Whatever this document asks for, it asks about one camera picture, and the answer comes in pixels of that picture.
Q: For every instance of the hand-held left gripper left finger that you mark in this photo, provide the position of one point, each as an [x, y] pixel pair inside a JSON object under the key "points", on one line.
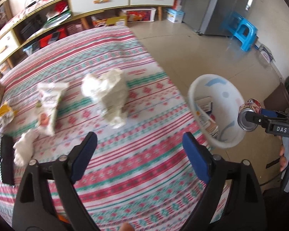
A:
{"points": [[83, 158]]}

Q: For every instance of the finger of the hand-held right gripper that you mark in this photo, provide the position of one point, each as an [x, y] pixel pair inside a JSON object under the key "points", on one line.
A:
{"points": [[272, 113], [256, 120]]}

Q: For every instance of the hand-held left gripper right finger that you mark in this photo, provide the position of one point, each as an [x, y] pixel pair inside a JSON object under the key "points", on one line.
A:
{"points": [[196, 158]]}

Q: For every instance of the red drink can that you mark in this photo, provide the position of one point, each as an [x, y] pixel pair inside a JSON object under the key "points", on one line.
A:
{"points": [[254, 105]]}

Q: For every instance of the white and blue milk carton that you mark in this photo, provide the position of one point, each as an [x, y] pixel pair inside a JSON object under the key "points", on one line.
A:
{"points": [[208, 125]]}

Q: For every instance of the white bin with blue pattern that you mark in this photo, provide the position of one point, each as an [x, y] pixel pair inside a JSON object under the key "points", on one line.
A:
{"points": [[221, 91]]}

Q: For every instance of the white paper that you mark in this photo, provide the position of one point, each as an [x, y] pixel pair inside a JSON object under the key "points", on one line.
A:
{"points": [[108, 93]]}

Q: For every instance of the black plastic tray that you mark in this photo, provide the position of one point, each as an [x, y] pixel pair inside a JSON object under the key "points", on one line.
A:
{"points": [[7, 158]]}

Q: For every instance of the yellow wrapper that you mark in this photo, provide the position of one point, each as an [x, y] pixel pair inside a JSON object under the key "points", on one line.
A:
{"points": [[1, 112]]}

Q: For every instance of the person's right hand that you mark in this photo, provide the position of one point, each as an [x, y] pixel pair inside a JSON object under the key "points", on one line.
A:
{"points": [[283, 158]]}

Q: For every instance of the dark brown furniture piece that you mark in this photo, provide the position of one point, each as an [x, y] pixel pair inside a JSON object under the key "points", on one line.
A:
{"points": [[277, 97]]}

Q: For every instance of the table with patterned cloth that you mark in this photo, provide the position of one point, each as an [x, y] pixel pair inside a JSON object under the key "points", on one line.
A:
{"points": [[134, 173]]}

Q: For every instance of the white tissue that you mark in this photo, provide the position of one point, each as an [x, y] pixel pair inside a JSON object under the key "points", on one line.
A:
{"points": [[24, 146]]}

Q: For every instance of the white snack packet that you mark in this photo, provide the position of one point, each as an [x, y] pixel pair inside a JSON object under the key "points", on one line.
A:
{"points": [[48, 105]]}

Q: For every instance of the blue plastic stool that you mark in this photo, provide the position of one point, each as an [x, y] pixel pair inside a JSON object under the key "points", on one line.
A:
{"points": [[243, 32]]}

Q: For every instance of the grey refrigerator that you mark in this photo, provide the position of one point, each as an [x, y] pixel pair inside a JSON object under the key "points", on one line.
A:
{"points": [[214, 9]]}

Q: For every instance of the small blue storage bin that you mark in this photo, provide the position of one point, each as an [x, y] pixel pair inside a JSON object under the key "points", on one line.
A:
{"points": [[31, 50]]}

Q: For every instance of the pink box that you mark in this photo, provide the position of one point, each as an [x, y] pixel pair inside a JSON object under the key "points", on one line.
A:
{"points": [[75, 29]]}

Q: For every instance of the blue and white box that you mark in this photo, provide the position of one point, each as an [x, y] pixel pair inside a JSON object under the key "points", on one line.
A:
{"points": [[175, 15]]}

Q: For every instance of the orange and white box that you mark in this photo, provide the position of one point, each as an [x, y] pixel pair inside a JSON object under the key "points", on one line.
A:
{"points": [[177, 4]]}

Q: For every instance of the yellow cardboard box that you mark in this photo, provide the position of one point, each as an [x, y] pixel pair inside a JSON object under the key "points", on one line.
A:
{"points": [[115, 21]]}

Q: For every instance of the black electronic device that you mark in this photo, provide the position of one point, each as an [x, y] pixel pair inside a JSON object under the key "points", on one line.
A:
{"points": [[30, 27]]}

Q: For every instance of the green and red bags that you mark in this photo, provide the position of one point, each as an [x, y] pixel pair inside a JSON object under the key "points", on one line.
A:
{"points": [[59, 12]]}

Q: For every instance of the storage box with red print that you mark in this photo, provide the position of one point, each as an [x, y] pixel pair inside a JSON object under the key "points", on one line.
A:
{"points": [[139, 15]]}

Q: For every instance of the wooden TV cabinet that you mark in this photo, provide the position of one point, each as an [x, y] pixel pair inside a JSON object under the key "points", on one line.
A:
{"points": [[62, 4]]}

